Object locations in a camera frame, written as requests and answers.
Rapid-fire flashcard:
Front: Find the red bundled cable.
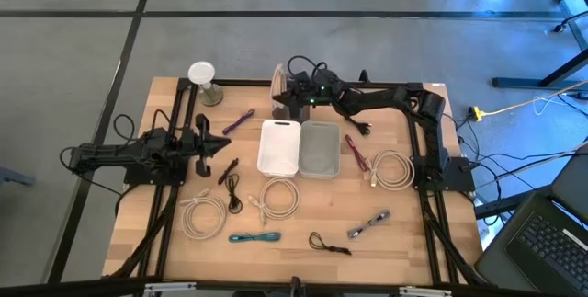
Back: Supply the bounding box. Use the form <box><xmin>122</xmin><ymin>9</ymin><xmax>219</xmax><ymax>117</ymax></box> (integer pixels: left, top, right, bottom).
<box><xmin>344</xmin><ymin>133</ymin><xmax>371</xmax><ymax>173</ymax></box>

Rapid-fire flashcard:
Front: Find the thick black looped cable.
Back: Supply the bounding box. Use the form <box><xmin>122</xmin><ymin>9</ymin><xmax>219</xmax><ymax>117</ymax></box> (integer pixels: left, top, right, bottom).
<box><xmin>308</xmin><ymin>231</ymin><xmax>353</xmax><ymax>257</ymax></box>

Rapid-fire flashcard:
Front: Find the purple cable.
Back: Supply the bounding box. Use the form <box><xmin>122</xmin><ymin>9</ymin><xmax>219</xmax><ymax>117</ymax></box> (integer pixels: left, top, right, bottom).
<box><xmin>221</xmin><ymin>109</ymin><xmax>256</xmax><ymax>136</ymax></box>

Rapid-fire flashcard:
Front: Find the thin black looped cable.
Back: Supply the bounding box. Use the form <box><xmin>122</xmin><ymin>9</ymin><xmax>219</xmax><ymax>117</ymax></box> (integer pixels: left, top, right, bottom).
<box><xmin>225</xmin><ymin>173</ymin><xmax>243</xmax><ymax>215</ymax></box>

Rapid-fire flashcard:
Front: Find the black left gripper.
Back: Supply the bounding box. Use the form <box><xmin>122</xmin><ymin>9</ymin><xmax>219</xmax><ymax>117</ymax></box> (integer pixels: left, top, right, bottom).
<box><xmin>183</xmin><ymin>112</ymin><xmax>232</xmax><ymax>178</ymax></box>

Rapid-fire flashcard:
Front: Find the black bundled cable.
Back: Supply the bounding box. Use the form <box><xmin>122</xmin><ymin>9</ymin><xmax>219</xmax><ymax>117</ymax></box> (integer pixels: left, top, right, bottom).
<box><xmin>217</xmin><ymin>157</ymin><xmax>241</xmax><ymax>186</ymax></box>

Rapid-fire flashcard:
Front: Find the gray plastic bin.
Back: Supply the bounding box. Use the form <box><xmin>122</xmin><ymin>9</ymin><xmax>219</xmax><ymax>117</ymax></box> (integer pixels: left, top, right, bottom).
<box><xmin>298</xmin><ymin>120</ymin><xmax>342</xmax><ymax>180</ymax></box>

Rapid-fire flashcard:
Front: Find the silver corner bracket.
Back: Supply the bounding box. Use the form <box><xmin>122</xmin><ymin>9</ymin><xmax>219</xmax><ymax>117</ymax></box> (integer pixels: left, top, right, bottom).
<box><xmin>143</xmin><ymin>281</ymin><xmax>198</xmax><ymax>294</ymax></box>
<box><xmin>398</xmin><ymin>286</ymin><xmax>454</xmax><ymax>297</ymax></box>

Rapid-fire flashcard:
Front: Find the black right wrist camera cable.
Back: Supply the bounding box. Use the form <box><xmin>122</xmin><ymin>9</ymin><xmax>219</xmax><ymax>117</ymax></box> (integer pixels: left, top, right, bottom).
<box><xmin>288</xmin><ymin>54</ymin><xmax>328</xmax><ymax>80</ymax></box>

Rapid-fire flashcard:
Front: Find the black aluminium frame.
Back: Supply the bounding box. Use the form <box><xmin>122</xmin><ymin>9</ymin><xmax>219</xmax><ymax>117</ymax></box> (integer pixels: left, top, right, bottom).
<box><xmin>0</xmin><ymin>77</ymin><xmax>588</xmax><ymax>297</ymax></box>

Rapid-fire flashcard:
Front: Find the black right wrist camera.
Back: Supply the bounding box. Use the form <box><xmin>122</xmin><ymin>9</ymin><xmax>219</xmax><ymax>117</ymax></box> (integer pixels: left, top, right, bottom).
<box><xmin>314</xmin><ymin>69</ymin><xmax>340</xmax><ymax>92</ymax></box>

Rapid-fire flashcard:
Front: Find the black cable with plug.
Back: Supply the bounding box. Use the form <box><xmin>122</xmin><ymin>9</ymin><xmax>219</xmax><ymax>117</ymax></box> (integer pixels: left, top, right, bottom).
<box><xmin>342</xmin><ymin>110</ymin><xmax>372</xmax><ymax>137</ymax></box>

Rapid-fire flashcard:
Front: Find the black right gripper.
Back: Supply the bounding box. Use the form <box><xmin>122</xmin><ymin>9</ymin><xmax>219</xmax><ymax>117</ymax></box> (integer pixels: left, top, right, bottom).
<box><xmin>272</xmin><ymin>71</ymin><xmax>342</xmax><ymax>109</ymax></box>

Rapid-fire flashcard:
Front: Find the gray braided cable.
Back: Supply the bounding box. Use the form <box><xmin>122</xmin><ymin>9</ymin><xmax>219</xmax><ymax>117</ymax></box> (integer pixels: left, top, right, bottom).
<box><xmin>346</xmin><ymin>209</ymin><xmax>391</xmax><ymax>240</ymax></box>

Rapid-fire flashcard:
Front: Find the dark gray laptop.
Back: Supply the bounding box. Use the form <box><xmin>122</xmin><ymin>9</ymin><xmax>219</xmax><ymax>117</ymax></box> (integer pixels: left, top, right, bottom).
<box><xmin>474</xmin><ymin>190</ymin><xmax>588</xmax><ymax>297</ymax></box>

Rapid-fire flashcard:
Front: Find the white plastic bin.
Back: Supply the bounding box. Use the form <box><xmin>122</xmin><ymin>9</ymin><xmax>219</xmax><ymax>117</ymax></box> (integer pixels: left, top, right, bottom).
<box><xmin>255</xmin><ymin>119</ymin><xmax>302</xmax><ymax>179</ymax></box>

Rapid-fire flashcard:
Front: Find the dark gray laptop lid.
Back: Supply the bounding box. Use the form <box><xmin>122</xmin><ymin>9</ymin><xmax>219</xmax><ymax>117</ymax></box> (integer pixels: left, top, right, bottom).
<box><xmin>549</xmin><ymin>143</ymin><xmax>588</xmax><ymax>224</ymax></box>

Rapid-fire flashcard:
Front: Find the white tape roll stand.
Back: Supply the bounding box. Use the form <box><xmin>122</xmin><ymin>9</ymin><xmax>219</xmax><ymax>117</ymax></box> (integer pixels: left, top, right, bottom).
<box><xmin>187</xmin><ymin>60</ymin><xmax>225</xmax><ymax>108</ymax></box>

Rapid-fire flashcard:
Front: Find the teal braided cable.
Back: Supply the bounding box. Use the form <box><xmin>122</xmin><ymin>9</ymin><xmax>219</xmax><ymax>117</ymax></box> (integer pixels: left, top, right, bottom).
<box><xmin>228</xmin><ymin>231</ymin><xmax>282</xmax><ymax>244</ymax></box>

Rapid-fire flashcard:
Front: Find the yellow extension cord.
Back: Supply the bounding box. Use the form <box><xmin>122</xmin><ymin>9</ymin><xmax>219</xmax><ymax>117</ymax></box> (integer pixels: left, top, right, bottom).
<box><xmin>481</xmin><ymin>79</ymin><xmax>588</xmax><ymax>118</ymax></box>

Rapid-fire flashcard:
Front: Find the dark table base beam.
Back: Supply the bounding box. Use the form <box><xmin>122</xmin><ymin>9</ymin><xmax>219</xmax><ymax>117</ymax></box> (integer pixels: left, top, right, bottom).
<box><xmin>492</xmin><ymin>48</ymin><xmax>588</xmax><ymax>90</ymax></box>

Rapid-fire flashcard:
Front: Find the blue-gray furniture foot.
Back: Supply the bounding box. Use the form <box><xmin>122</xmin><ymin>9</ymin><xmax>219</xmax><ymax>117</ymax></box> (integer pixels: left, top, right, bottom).
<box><xmin>0</xmin><ymin>166</ymin><xmax>36</xmax><ymax>187</ymax></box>

